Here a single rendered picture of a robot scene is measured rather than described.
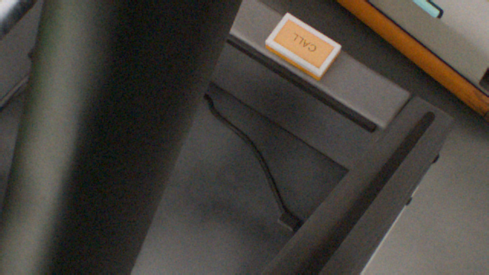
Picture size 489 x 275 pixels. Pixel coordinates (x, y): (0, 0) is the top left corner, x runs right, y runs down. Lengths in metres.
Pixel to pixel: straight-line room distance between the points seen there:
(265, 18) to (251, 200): 0.16
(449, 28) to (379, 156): 0.98
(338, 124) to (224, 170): 0.12
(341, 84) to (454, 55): 0.91
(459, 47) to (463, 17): 0.06
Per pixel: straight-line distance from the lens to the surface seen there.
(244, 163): 0.84
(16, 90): 0.67
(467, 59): 1.63
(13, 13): 0.54
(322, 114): 0.78
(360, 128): 0.76
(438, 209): 1.73
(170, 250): 0.82
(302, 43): 0.74
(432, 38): 1.65
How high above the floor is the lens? 1.62
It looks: 70 degrees down
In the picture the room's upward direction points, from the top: 3 degrees clockwise
